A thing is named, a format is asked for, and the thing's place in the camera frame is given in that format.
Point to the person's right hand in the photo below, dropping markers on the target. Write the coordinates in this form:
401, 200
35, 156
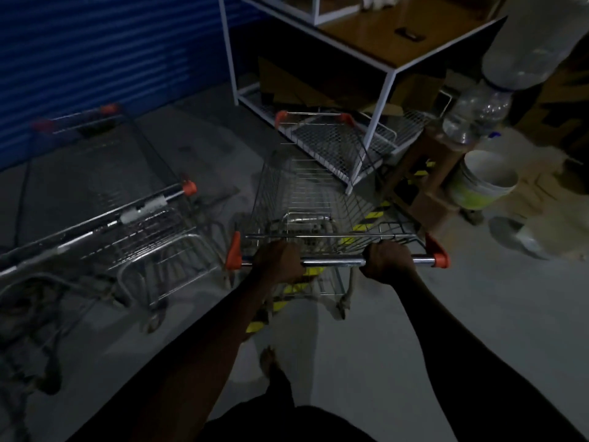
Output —
389, 262

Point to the large clear water jug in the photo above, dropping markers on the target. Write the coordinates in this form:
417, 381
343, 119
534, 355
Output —
538, 41

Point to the person's left forearm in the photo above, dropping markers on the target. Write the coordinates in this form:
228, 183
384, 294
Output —
184, 372

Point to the person's left hand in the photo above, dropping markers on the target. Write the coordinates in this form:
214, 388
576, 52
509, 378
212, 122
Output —
278, 262

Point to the black phone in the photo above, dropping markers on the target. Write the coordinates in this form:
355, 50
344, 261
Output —
409, 34

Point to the blue roller shutter door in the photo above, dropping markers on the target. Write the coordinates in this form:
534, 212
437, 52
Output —
92, 64

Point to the person's right forearm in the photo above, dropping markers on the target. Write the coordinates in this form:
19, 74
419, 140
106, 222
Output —
469, 363

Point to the white green plastic bucket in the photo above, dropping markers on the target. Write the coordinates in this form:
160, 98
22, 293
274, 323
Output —
483, 184

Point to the white metal rack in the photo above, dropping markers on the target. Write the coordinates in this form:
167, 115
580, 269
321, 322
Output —
386, 96

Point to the small white metal frame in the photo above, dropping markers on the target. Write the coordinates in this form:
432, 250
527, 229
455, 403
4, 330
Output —
317, 13

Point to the person's left foot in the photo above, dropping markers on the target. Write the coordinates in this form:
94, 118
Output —
268, 359

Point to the person's dark clothing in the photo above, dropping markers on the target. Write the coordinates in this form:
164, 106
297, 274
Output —
276, 418

